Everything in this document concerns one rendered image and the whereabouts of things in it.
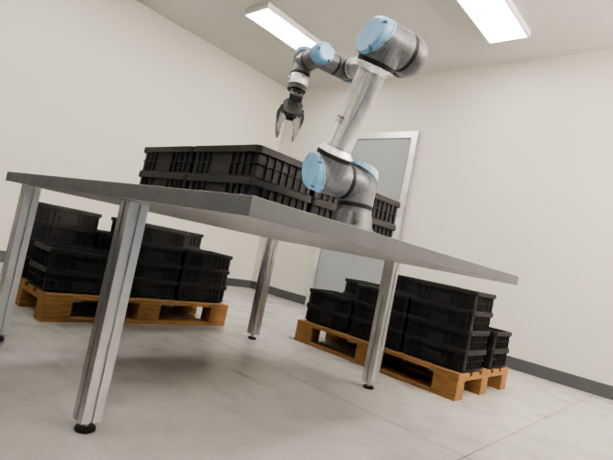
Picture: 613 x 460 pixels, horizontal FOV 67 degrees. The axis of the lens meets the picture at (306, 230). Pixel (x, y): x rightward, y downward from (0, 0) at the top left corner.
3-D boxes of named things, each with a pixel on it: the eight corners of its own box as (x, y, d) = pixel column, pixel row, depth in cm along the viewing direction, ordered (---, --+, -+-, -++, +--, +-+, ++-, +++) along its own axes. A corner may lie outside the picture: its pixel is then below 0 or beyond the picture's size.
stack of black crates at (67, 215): (69, 275, 315) (84, 210, 317) (88, 283, 295) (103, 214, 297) (3, 268, 285) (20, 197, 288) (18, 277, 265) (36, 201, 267)
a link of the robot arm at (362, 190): (380, 209, 150) (388, 169, 151) (348, 199, 143) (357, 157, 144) (358, 208, 160) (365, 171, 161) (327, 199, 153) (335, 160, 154)
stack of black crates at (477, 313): (483, 371, 270) (497, 295, 272) (463, 373, 248) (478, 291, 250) (422, 350, 297) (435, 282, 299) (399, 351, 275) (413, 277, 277)
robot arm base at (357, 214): (381, 239, 150) (387, 210, 150) (348, 231, 141) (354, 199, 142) (350, 236, 162) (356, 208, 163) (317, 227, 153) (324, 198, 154)
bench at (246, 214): (490, 433, 201) (518, 277, 205) (173, 571, 83) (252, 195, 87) (253, 335, 309) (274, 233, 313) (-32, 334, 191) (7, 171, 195)
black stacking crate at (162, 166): (244, 193, 198) (250, 168, 198) (186, 176, 176) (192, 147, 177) (193, 189, 225) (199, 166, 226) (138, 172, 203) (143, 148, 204)
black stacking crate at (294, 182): (312, 200, 170) (318, 170, 171) (253, 180, 149) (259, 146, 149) (245, 193, 198) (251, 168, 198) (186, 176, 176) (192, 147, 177)
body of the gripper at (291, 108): (296, 124, 178) (304, 95, 179) (301, 117, 169) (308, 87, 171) (277, 119, 177) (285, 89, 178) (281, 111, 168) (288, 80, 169)
